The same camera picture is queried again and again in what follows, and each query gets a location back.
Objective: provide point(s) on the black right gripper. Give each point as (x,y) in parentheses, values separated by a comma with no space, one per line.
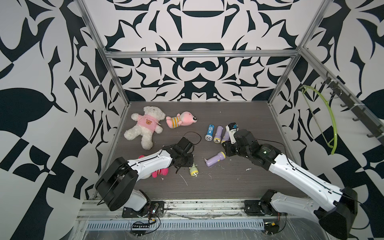
(227,147)

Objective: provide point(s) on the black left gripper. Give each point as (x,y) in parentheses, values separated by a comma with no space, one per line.
(191,160)

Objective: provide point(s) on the purple flashlight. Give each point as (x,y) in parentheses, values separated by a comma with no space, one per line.
(215,159)
(218,135)
(226,137)

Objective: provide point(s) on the green flashlight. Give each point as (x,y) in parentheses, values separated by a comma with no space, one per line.
(193,170)

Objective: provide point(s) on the blue flashlight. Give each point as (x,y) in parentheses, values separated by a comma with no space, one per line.
(209,135)

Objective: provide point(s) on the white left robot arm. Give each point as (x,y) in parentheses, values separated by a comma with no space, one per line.
(116,185)

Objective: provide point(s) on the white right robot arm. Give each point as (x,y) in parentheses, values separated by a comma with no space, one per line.
(333,208)

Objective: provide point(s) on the glasses doll plush toy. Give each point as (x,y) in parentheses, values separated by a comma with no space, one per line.
(161,172)

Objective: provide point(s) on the pink striped plush toy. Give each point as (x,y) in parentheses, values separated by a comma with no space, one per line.
(183,119)

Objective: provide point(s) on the white teddy pink shirt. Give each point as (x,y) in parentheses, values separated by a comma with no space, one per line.
(147,124)

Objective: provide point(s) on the green curved tube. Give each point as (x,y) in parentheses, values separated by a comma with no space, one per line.
(323,115)

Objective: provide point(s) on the black hook rack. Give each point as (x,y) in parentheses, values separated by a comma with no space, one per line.
(351,102)

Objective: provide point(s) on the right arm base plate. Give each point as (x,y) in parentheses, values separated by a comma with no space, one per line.
(257,208)

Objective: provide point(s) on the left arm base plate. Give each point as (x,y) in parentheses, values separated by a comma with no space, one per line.
(149,209)

